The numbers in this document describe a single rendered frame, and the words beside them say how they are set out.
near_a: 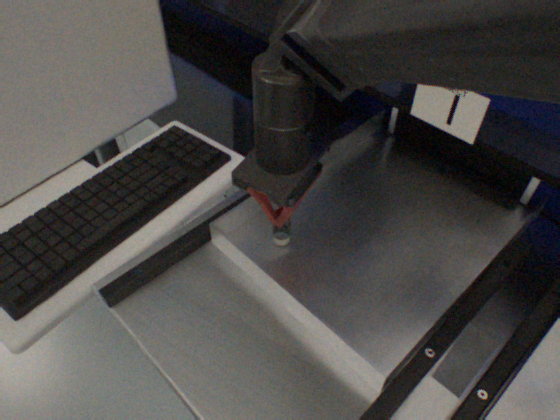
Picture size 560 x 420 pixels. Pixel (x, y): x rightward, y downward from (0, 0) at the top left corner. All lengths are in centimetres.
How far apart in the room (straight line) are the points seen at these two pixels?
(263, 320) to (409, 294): 17
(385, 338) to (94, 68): 60
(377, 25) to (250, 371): 36
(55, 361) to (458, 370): 130
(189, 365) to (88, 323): 116
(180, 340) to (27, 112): 43
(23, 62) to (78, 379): 102
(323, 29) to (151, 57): 60
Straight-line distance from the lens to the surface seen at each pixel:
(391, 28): 22
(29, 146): 81
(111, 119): 87
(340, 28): 29
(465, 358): 49
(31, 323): 67
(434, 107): 58
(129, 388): 149
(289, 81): 40
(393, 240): 59
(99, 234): 70
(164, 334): 52
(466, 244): 62
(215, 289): 54
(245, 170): 46
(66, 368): 158
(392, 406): 47
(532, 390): 54
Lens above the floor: 133
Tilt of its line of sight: 47 degrees down
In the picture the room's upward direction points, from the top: straight up
